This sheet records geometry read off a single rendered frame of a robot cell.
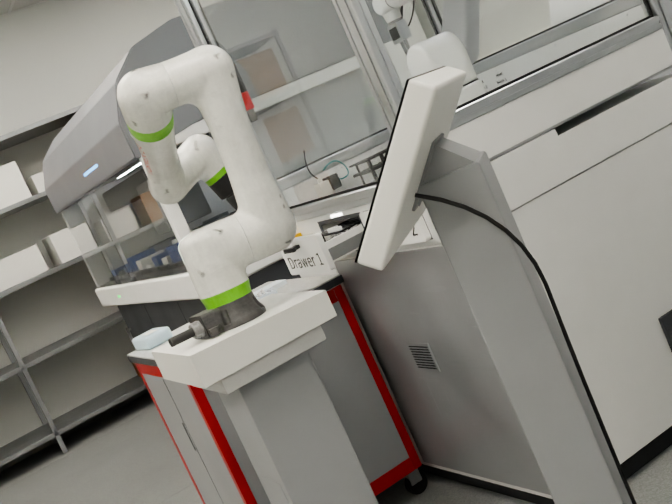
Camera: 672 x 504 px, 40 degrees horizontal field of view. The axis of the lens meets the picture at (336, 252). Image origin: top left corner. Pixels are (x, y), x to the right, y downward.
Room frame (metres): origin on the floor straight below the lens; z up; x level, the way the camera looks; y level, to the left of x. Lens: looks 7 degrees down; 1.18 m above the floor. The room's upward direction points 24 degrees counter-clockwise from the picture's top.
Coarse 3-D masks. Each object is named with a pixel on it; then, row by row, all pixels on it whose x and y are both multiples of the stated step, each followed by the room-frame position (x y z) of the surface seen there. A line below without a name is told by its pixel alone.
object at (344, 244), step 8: (360, 224) 2.63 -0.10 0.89; (344, 232) 2.61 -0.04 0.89; (352, 232) 2.62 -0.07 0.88; (360, 232) 2.63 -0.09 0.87; (328, 240) 2.59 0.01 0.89; (336, 240) 2.59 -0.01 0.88; (344, 240) 2.60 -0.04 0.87; (352, 240) 2.61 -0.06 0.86; (360, 240) 2.62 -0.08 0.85; (328, 248) 2.58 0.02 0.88; (336, 248) 2.59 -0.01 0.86; (344, 248) 2.60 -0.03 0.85; (352, 248) 2.61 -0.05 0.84; (336, 256) 2.58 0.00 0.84; (344, 256) 2.59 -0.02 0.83
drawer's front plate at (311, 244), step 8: (296, 240) 2.68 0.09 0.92; (304, 240) 2.63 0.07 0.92; (312, 240) 2.58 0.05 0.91; (320, 240) 2.55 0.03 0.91; (304, 248) 2.65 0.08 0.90; (312, 248) 2.60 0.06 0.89; (320, 248) 2.56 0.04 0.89; (288, 256) 2.78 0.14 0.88; (296, 256) 2.72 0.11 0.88; (304, 256) 2.67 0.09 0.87; (312, 256) 2.62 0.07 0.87; (320, 256) 2.58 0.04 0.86; (328, 256) 2.56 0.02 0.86; (288, 264) 2.80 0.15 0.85; (296, 264) 2.75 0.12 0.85; (312, 264) 2.65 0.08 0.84; (320, 264) 2.60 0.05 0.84; (328, 264) 2.55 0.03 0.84; (296, 272) 2.77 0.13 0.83; (304, 272) 2.72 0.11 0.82; (312, 272) 2.67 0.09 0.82
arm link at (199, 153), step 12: (192, 144) 2.60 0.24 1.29; (204, 144) 2.61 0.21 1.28; (180, 156) 2.59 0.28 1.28; (192, 156) 2.59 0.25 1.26; (204, 156) 2.60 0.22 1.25; (216, 156) 2.62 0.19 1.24; (192, 168) 2.58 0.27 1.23; (204, 168) 2.61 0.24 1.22; (216, 168) 2.61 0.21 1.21; (204, 180) 2.64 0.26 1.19; (216, 180) 2.62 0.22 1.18
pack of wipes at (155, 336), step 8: (152, 328) 3.17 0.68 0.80; (160, 328) 3.07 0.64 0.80; (168, 328) 3.05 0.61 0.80; (144, 336) 3.05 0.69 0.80; (152, 336) 3.02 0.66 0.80; (160, 336) 3.03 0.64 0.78; (168, 336) 3.04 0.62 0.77; (136, 344) 3.10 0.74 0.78; (144, 344) 3.03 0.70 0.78; (152, 344) 3.01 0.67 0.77
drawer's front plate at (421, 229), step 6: (360, 216) 2.58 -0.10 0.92; (366, 216) 2.55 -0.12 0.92; (420, 222) 2.32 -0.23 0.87; (420, 228) 2.32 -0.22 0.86; (426, 228) 2.33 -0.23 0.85; (408, 234) 2.39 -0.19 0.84; (420, 234) 2.34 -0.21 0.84; (426, 234) 2.32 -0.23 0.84; (408, 240) 2.40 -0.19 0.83; (414, 240) 2.37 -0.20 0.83; (420, 240) 2.35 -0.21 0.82; (426, 240) 2.32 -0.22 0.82
